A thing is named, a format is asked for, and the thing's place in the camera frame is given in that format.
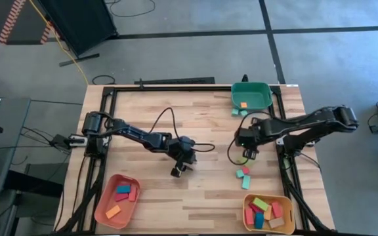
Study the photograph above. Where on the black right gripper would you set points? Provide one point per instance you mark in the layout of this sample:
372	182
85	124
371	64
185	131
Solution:
249	136

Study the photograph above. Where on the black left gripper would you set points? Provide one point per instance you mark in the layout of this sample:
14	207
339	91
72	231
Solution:
184	150

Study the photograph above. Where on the small red cube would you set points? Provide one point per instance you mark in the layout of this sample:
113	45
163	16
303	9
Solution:
245	169

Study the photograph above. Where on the small teal cube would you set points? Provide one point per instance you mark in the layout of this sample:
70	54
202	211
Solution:
239	173
243	113
235	111

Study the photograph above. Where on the long teal wooden block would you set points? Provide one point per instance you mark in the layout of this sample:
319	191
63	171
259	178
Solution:
245	182

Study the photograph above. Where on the small orange cube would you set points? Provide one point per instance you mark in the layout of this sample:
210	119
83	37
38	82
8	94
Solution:
243	105

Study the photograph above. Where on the red wooden block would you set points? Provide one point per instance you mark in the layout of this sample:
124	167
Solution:
249	216
132	193

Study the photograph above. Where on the orange wooden block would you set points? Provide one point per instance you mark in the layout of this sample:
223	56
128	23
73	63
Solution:
113	211
267	212

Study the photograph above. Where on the tan wooden block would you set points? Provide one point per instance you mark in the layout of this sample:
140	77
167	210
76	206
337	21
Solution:
276	223

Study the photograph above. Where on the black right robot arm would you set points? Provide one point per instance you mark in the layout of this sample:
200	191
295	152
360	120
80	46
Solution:
307	123

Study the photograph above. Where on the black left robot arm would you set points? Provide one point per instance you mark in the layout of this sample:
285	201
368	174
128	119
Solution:
136	134

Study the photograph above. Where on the green plastic bin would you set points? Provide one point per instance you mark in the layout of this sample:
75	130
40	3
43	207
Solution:
256	95

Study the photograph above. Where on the yellow plastic bin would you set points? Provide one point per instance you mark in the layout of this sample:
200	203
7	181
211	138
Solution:
289	203

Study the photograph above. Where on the salmon orange plastic bin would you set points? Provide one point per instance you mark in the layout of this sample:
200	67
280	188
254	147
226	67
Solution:
126	213

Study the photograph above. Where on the white table corner sticker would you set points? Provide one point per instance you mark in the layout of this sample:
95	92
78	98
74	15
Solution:
292	85

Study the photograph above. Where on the long black floor bar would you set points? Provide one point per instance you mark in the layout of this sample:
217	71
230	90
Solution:
176	80

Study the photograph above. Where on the dark grey desk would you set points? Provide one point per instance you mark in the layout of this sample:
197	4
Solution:
12	131

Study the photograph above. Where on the large black partition panel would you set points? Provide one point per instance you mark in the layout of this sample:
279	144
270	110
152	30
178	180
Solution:
80	23

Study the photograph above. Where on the black mat with orange stripes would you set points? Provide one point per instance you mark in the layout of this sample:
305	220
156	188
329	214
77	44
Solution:
10	19

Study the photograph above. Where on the black metal table frame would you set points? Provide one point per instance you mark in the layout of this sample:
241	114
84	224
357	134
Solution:
143	88

